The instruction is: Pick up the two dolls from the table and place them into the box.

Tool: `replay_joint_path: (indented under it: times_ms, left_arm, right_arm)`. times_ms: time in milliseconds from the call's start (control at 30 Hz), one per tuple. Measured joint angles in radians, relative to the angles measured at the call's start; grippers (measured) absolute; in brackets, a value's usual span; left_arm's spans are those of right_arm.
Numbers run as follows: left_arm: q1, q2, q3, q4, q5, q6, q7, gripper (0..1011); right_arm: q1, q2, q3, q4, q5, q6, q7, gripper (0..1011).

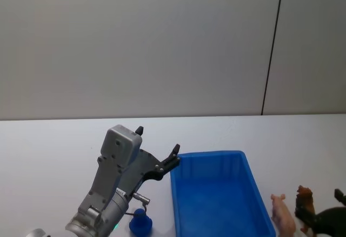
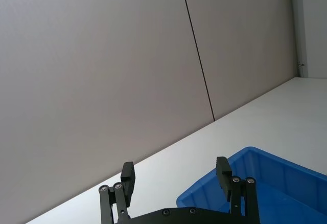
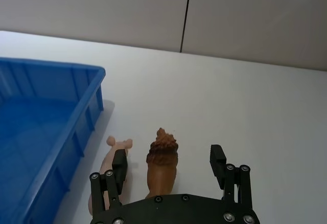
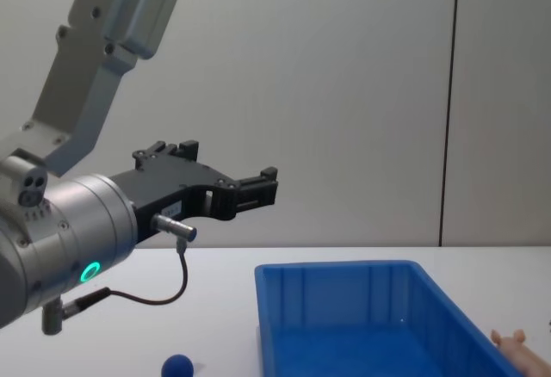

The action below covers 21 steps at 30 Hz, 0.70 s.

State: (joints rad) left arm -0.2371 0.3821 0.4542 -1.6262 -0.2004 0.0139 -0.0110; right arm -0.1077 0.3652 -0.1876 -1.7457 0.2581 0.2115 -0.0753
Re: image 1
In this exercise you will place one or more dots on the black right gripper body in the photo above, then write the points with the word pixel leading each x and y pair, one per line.
pixel 331 220

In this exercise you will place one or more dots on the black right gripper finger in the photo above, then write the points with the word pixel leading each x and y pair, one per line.
pixel 305 213
pixel 340 196

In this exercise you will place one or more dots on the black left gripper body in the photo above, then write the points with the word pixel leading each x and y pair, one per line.
pixel 138 166

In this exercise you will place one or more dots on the brown toy animal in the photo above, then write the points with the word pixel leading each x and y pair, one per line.
pixel 306 195

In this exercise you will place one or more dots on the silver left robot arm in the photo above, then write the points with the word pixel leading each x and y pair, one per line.
pixel 113 164

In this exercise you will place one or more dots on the pink toy pig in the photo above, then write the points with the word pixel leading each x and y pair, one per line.
pixel 282 215

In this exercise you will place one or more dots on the small blue plastic toy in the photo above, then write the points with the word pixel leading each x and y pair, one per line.
pixel 141 222

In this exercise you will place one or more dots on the blue plastic bin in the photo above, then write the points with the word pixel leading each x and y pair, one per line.
pixel 216 193

